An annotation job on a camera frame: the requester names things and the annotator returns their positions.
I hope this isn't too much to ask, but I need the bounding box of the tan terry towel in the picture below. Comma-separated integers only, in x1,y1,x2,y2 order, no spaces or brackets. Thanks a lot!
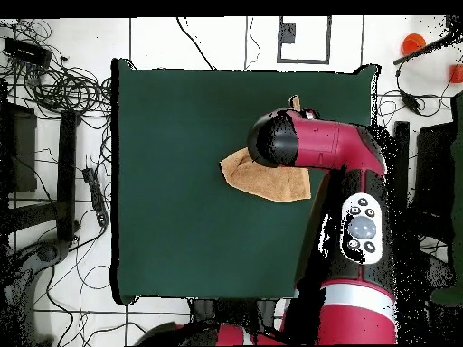
219,94,312,202

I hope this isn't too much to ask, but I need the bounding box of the black flat bar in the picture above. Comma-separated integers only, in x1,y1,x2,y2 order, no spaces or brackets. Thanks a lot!
392,120,411,189
56,109,79,241

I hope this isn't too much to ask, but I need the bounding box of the black flat panel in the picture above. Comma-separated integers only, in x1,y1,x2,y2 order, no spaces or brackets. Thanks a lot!
413,122,457,218
0,102,38,194

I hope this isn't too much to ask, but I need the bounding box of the dark grey square patch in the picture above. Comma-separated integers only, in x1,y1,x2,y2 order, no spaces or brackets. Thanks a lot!
278,22,297,44

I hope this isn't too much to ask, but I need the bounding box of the black thin rod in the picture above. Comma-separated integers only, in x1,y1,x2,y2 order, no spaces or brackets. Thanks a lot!
392,33,463,66

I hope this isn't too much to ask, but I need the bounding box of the dark green table cloth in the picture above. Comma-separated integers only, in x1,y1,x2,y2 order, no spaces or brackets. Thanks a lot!
109,58,381,305

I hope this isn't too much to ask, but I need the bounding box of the black power strip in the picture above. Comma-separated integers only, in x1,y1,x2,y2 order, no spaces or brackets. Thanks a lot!
81,167,110,228

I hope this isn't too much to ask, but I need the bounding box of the black box device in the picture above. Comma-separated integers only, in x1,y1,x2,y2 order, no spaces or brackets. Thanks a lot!
3,37,53,68

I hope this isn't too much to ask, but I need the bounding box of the black cross beam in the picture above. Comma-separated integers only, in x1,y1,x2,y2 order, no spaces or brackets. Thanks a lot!
6,201,68,232

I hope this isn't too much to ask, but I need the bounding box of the grey chair base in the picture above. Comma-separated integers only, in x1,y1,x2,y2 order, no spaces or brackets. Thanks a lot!
0,238,70,346

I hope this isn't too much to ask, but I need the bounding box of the grey square frame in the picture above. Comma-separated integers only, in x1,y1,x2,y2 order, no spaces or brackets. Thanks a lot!
277,15,332,65

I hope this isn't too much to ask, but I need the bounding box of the thin black cable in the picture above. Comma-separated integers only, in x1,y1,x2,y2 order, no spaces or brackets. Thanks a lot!
244,15,262,70

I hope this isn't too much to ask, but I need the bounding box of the black power adapter with cable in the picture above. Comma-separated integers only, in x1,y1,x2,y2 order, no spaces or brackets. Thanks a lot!
395,68,424,115

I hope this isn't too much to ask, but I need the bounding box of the black long cable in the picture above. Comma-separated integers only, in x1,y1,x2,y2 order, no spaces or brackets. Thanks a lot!
175,16,217,70

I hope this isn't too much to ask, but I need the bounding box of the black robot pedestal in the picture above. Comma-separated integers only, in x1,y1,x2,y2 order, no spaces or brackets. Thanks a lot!
189,297,283,326

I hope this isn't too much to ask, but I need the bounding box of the tangle of black cables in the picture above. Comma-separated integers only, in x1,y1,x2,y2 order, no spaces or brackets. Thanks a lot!
21,62,113,118

